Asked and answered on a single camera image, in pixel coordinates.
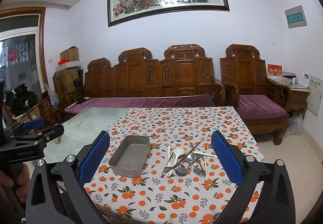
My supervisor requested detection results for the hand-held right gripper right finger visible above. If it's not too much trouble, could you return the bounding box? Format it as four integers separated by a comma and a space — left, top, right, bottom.
211, 130, 296, 224

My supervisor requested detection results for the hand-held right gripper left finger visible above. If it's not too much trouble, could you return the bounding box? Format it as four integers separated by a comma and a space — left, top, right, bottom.
25, 130, 111, 224

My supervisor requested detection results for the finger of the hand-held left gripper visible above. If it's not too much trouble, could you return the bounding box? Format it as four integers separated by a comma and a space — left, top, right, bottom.
11, 124, 65, 148
4, 118, 45, 139

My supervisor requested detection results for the rectangular metal tray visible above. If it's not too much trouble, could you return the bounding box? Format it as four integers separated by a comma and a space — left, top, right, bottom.
108, 135, 151, 179

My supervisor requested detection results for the person's left hand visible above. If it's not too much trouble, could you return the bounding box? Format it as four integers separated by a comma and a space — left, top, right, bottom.
0, 163, 29, 205

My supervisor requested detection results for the white plastic utensil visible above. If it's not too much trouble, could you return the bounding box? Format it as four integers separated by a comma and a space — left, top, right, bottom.
194, 151, 219, 159

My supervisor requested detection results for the wooden chair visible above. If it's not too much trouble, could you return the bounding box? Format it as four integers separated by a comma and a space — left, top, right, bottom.
2, 90, 64, 134

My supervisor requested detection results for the pile of black cloth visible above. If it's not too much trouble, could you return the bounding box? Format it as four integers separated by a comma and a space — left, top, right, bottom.
5, 83, 39, 116

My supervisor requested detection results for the metal fork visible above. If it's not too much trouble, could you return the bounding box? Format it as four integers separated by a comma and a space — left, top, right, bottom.
193, 161, 206, 177

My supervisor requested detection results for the crumpled clear plastic bag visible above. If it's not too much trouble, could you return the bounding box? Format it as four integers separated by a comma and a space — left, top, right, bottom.
47, 89, 61, 111

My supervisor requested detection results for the small black fan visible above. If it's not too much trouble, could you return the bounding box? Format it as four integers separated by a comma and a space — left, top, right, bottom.
73, 78, 83, 103

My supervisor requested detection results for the large brown cardboard box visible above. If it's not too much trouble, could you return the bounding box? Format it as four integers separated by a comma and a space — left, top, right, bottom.
54, 66, 82, 94

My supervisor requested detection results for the flat white box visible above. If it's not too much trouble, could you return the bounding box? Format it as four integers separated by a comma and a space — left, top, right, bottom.
56, 60, 81, 72

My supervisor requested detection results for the red window decoration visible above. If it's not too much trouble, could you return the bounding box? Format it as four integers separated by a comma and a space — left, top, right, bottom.
7, 47, 20, 62

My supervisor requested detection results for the orange fruit print tablecloth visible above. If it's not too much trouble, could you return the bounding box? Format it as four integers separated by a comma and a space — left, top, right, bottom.
83, 106, 265, 224

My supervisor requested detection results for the small brown cardboard box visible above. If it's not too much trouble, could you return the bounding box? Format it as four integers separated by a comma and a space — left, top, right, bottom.
60, 46, 80, 63

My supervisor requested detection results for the purple sofa cushion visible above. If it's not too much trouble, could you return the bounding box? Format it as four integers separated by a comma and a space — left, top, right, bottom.
64, 93, 216, 115

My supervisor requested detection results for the wood framed glass door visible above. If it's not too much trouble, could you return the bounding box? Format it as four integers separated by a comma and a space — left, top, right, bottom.
0, 7, 49, 94

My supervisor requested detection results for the carved wooden armchair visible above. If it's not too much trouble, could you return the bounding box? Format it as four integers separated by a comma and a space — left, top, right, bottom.
219, 44, 292, 146

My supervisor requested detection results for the wooden side table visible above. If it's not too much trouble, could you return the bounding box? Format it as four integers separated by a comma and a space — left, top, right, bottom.
267, 78, 311, 123

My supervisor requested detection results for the carved wooden sofa bench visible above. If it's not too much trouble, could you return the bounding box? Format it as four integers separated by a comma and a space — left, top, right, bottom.
82, 45, 226, 108

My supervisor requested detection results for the red gift box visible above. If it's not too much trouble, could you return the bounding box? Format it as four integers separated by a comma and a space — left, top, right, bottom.
267, 64, 283, 79

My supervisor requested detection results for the grey box on side table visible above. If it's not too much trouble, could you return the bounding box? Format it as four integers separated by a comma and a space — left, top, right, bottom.
282, 72, 297, 84

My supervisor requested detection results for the grey electrical panel box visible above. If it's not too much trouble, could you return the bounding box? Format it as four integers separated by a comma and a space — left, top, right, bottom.
285, 5, 308, 29

